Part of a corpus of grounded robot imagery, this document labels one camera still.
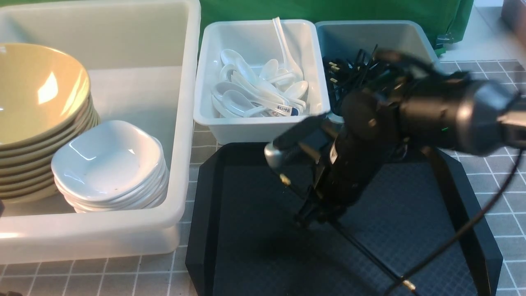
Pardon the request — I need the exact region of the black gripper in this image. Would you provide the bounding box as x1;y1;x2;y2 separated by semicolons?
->
264;114;395;227

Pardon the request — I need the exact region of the black chopstick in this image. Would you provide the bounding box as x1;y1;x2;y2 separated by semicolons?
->
279;175;416;293

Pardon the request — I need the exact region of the white spoon blue handle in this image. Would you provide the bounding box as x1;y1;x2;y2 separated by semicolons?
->
222;90;300;118

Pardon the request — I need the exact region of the yellow noodle bowl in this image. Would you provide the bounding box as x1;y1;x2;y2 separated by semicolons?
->
0;43;90;149

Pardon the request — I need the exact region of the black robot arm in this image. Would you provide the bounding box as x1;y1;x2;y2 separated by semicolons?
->
264;49;525;224

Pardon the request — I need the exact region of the pile of black chopsticks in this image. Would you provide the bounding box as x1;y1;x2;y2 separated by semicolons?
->
322;45;389;116

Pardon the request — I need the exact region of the long white ladle spoon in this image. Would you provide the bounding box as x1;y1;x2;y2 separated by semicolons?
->
272;17;304;81

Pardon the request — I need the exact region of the black serving tray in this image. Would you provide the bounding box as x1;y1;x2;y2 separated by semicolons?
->
186;143;480;296

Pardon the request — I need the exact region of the white plastic spoon bin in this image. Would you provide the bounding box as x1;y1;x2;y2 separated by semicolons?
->
194;19;330;146

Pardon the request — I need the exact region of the blue plastic chopstick bin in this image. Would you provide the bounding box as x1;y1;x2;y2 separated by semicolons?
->
316;20;439;125

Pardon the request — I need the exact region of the pile of white spoons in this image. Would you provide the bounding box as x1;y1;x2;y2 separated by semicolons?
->
211;49;309;118

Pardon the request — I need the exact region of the green cloth backdrop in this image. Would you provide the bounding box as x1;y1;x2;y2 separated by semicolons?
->
200;0;474;48

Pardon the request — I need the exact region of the large white plastic tub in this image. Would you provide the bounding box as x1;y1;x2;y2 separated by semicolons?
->
1;0;201;265

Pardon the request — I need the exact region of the stack of white dishes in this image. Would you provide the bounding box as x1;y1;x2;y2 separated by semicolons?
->
59;120;170;213

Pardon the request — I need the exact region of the stack of yellow bowls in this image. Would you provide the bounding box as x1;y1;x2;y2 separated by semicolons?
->
0;97;101;204

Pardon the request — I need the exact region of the black cable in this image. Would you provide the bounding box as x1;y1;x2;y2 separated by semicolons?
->
384;148;524;296

